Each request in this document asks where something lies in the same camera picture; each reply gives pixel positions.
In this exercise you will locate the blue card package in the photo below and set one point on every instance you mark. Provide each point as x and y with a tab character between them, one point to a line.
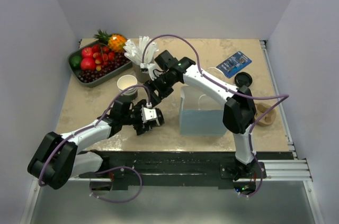
234	64

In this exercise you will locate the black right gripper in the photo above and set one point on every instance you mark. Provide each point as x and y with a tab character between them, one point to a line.
154	98

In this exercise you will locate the light blue paper bag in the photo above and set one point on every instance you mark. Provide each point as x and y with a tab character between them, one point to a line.
202	104

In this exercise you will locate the dark purple grape bunch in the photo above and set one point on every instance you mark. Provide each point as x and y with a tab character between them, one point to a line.
105	64

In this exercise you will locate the cardboard cup carrier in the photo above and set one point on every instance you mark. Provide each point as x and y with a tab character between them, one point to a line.
268	118

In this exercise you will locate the stack of paper cups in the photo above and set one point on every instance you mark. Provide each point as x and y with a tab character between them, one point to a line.
127	83

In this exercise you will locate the grey fruit tray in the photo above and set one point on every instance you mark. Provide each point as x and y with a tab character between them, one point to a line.
98	49

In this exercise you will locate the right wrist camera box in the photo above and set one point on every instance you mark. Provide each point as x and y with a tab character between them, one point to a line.
148	68

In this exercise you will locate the metal straw holder tin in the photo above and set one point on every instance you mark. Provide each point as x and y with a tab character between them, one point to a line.
140	76

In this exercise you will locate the red apple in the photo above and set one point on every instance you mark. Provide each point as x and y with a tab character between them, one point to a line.
87	52
88	64

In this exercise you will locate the green lime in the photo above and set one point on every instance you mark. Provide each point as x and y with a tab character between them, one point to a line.
75	62

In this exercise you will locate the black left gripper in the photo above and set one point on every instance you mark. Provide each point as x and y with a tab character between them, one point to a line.
139	127

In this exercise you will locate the pineapple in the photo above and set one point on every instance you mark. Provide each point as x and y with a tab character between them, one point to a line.
114	41

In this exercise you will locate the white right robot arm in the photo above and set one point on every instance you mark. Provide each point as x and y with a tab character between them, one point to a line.
239	109

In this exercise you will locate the white paper coffee cup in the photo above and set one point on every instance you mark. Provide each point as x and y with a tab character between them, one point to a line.
158	118

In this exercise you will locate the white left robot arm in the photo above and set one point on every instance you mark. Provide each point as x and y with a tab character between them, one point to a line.
53	162

